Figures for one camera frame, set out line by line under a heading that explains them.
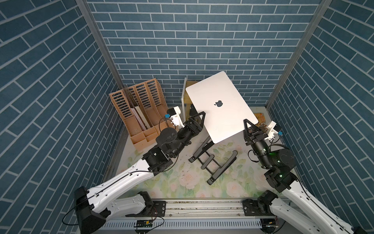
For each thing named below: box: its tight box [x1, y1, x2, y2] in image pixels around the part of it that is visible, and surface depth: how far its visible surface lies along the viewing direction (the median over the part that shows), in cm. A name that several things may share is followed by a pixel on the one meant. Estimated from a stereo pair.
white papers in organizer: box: [130, 105, 151, 132], surface depth 86 cm
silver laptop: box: [185, 71, 259, 144], surface depth 65 cm
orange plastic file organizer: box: [108, 78, 169, 152], surface depth 104 cm
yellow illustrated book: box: [254, 112, 268, 130], surface depth 113 cm
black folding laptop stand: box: [188, 135, 239, 185], surface depth 85 cm
